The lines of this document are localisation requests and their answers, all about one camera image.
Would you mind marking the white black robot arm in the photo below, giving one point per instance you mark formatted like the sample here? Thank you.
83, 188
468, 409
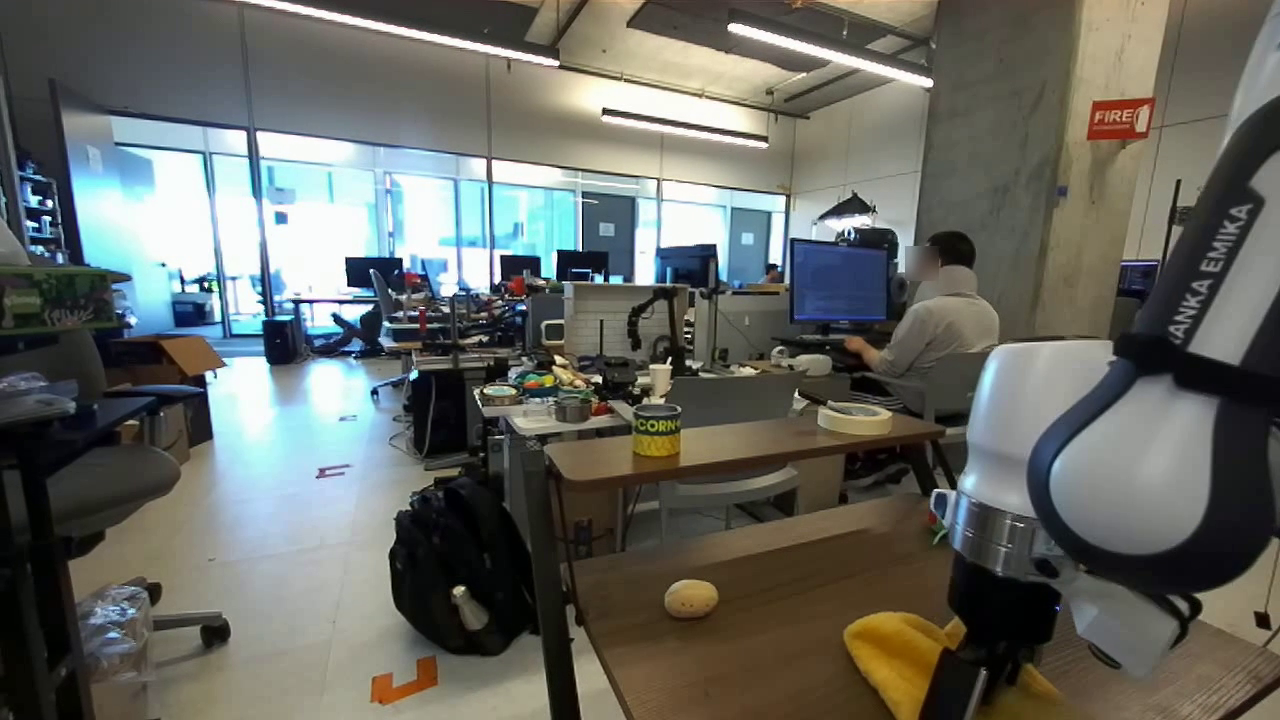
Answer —
1114, 483

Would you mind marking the green yellow canister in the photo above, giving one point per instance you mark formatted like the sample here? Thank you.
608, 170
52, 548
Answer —
659, 431

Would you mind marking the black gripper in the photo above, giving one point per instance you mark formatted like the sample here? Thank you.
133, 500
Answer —
1005, 627

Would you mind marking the black backpack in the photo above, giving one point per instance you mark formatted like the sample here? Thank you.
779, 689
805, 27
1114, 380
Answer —
463, 568

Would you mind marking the beige potato toy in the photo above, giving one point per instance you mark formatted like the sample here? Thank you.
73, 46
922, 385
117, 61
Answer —
690, 596

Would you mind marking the white tape roll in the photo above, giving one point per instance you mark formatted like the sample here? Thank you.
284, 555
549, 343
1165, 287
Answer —
852, 416

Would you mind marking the red wall sign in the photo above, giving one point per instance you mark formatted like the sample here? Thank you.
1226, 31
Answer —
1123, 116

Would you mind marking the yellow cloth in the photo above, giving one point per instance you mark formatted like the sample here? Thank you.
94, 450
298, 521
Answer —
900, 648

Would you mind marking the computer monitor blue screen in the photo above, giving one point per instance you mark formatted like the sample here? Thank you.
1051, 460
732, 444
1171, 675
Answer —
836, 287

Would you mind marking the seated person grey hoodie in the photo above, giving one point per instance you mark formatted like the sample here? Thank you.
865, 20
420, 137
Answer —
938, 343

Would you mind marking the grey office chair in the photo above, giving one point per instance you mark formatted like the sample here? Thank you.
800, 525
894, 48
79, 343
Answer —
105, 458

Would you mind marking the grey plastic chair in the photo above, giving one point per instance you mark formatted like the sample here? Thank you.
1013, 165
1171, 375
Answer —
724, 444

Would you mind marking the cardboard box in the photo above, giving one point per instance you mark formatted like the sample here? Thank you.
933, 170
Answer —
171, 360

